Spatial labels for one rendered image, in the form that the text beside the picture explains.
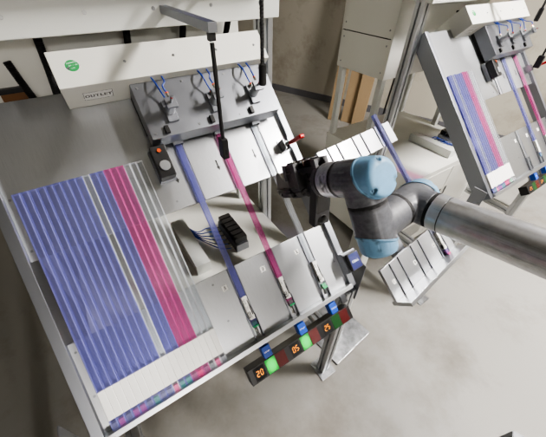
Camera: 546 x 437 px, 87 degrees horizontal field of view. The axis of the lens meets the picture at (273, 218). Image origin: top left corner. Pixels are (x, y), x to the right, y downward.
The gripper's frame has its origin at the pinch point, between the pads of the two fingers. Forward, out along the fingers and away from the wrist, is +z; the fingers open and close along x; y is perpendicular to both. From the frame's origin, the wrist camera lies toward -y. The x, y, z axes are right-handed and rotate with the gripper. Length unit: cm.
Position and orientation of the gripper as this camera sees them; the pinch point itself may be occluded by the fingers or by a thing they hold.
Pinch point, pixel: (283, 190)
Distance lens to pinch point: 80.8
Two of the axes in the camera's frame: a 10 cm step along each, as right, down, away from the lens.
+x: -8.4, 3.6, -4.1
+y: -2.9, -9.3, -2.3
